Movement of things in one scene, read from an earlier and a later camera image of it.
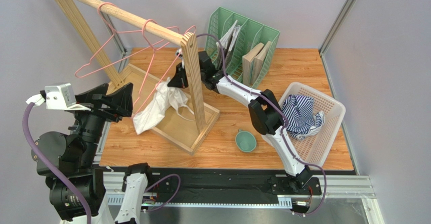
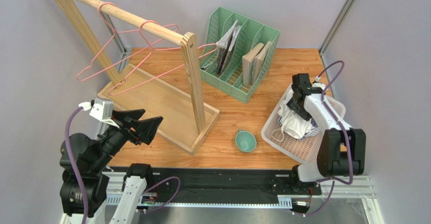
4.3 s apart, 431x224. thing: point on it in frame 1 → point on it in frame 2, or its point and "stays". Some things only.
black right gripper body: x=200 y=72 → x=300 y=93
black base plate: x=170 y=183 stays
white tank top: x=165 y=97 → x=293 y=123
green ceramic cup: x=245 y=140 stays
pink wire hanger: x=134 y=116 → x=110 y=93
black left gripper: x=120 y=101 → x=144 y=130
